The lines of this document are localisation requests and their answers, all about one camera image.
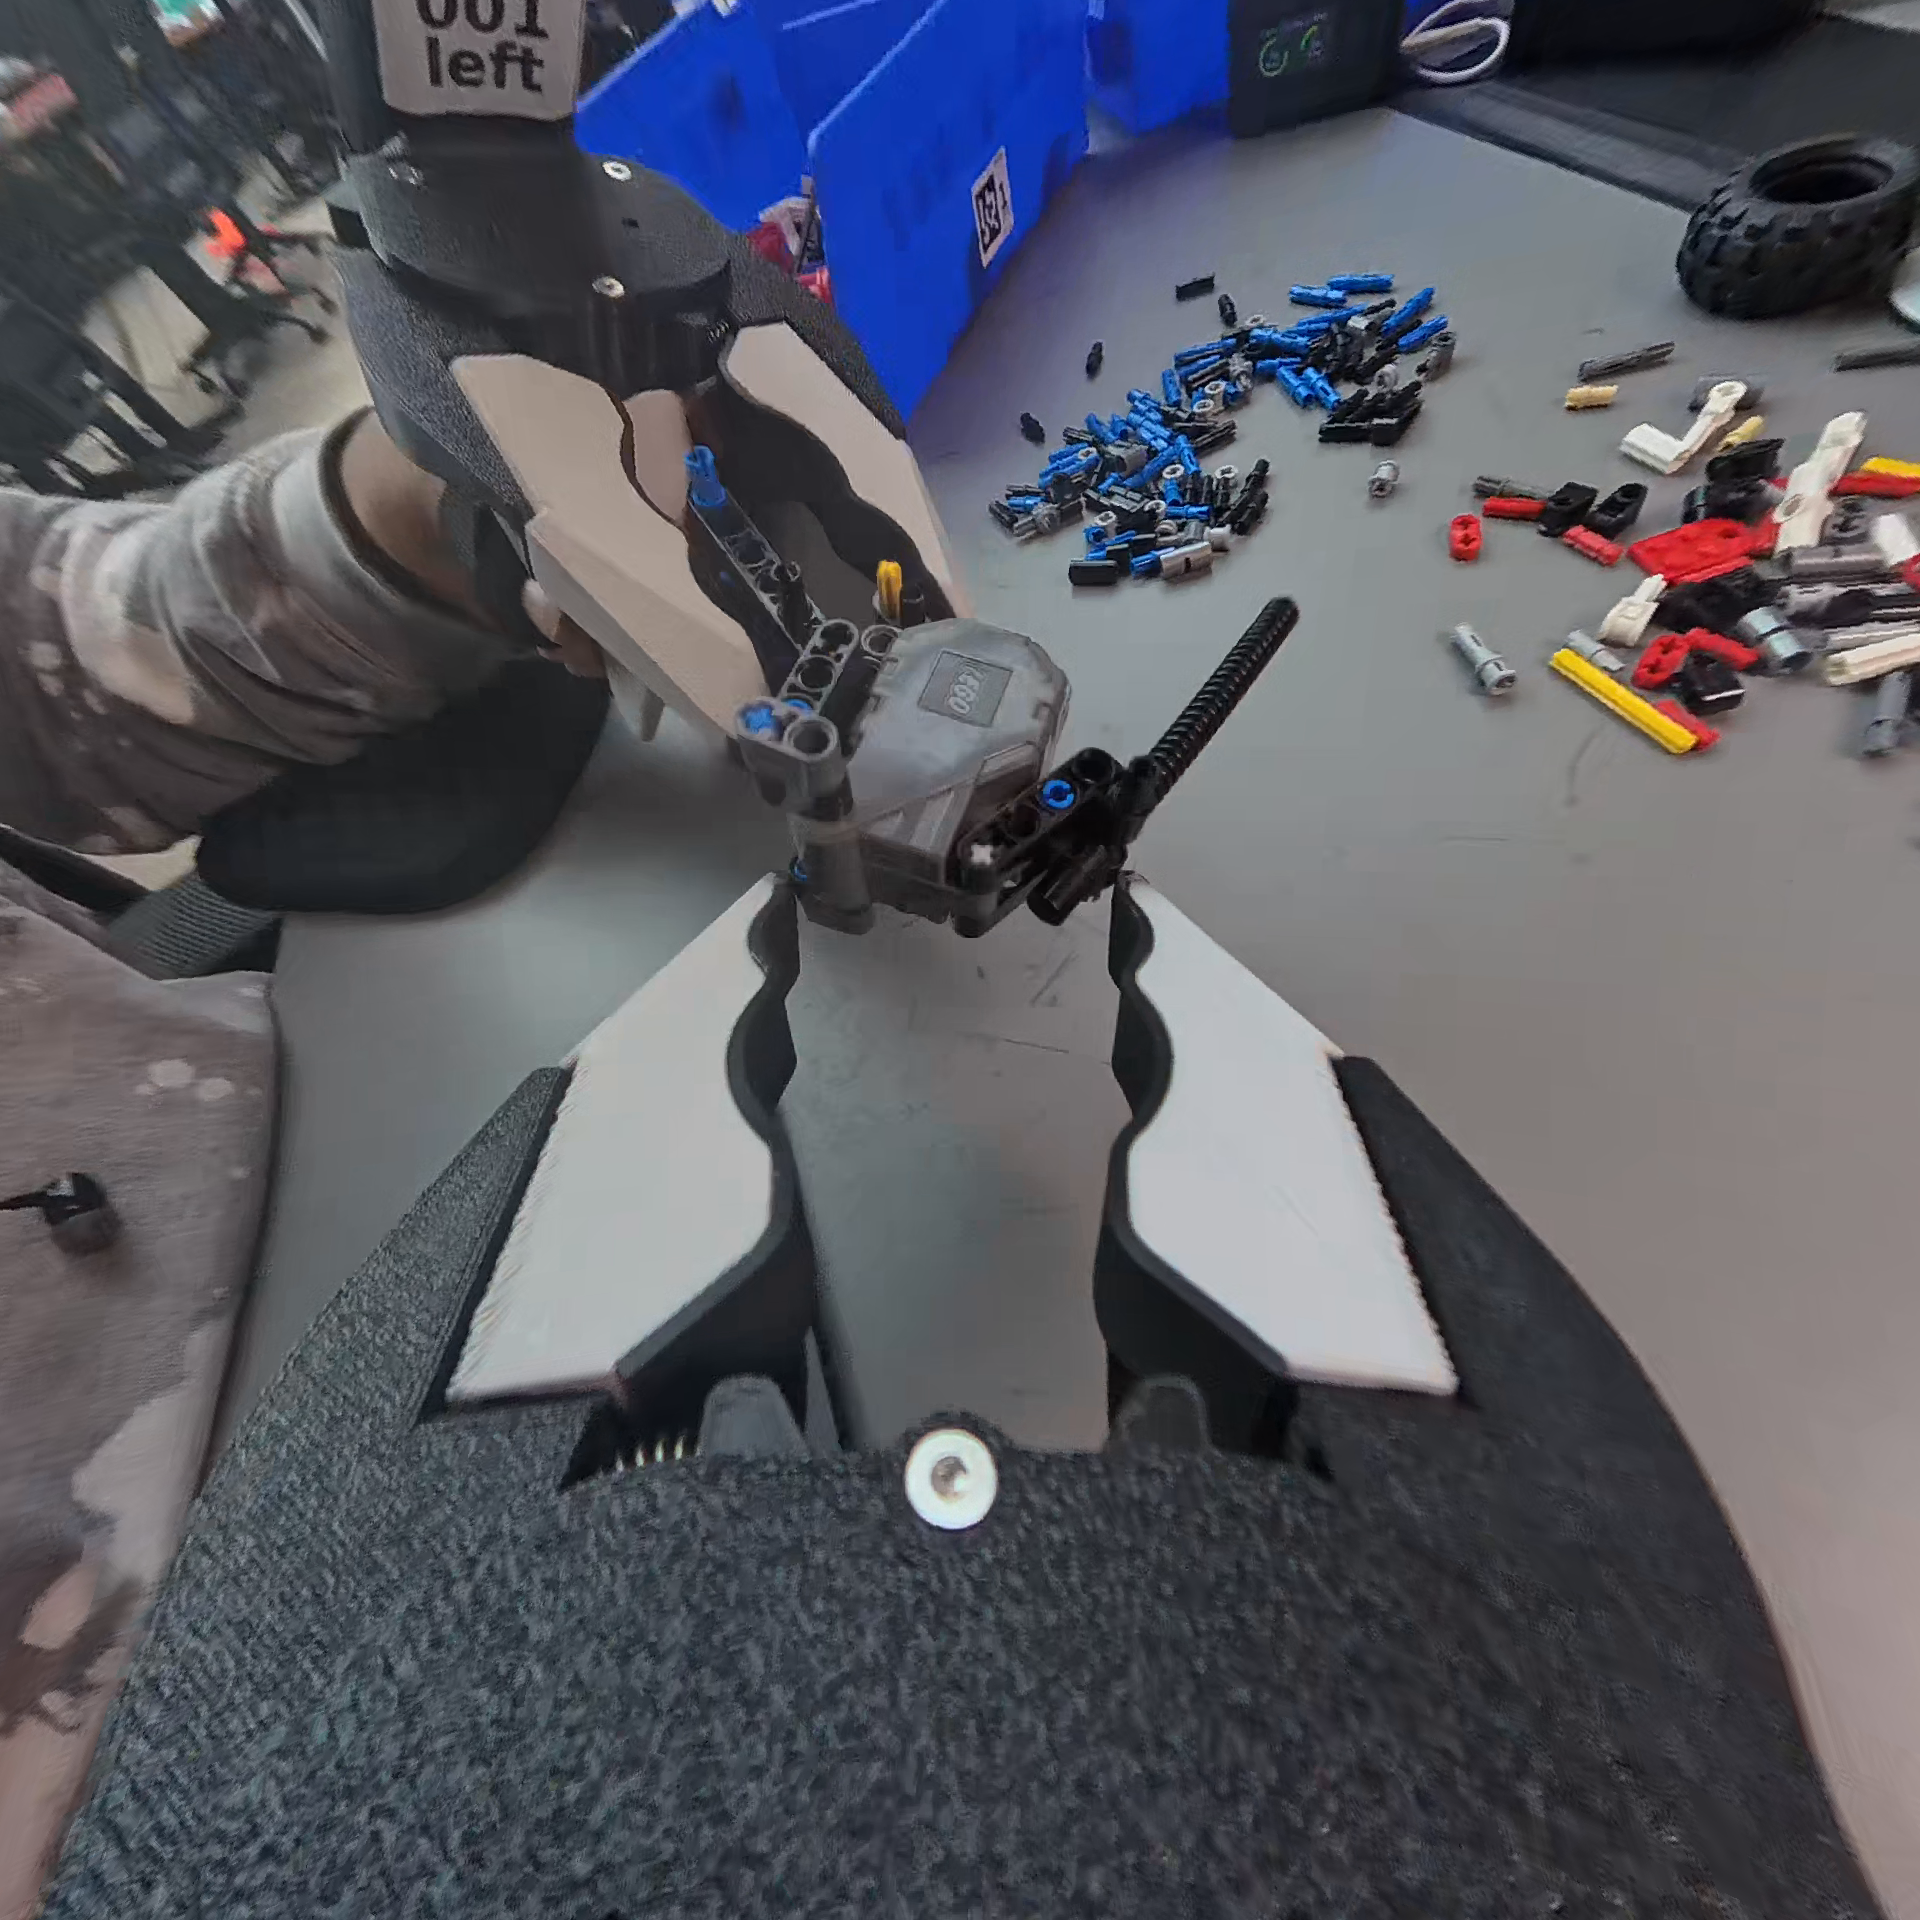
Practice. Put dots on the black toy tyre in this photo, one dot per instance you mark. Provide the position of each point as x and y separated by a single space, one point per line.
1740 254

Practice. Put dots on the pile of blue black pins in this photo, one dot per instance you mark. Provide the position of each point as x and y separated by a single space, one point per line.
1155 452

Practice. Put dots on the tan toy pin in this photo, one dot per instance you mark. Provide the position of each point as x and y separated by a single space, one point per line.
1588 398

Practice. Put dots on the heap of spare toy parts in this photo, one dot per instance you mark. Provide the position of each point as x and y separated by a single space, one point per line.
796 247

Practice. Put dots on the blue plastic bin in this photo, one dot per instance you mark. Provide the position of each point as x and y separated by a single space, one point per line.
930 226
1155 60

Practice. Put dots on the pile of red white pieces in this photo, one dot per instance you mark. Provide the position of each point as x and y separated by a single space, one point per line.
1709 548

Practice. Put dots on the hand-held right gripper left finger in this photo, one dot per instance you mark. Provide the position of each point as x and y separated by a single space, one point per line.
629 1201

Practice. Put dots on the black power adapter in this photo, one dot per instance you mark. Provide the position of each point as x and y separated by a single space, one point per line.
1650 23

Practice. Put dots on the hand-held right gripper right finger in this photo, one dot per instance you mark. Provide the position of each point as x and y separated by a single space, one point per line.
1276 1201

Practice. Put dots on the black padded armrest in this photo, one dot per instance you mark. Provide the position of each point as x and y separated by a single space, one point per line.
389 826

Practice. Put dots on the grey black toy brick assembly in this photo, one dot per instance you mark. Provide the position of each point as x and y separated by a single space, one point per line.
961 722

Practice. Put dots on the black battery pack green display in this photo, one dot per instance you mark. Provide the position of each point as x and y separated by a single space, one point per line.
1320 90

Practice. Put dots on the yellow toy axle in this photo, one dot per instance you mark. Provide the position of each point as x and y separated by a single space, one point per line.
1621 700

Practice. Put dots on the person's left hand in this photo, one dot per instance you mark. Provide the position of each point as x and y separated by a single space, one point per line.
393 525

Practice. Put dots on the black toy axle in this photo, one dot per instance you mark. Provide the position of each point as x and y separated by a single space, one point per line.
1627 363
1874 357

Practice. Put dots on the grey axle pin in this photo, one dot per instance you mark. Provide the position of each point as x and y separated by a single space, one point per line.
1482 661

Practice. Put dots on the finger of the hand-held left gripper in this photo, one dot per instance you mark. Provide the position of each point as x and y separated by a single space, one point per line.
855 435
599 571

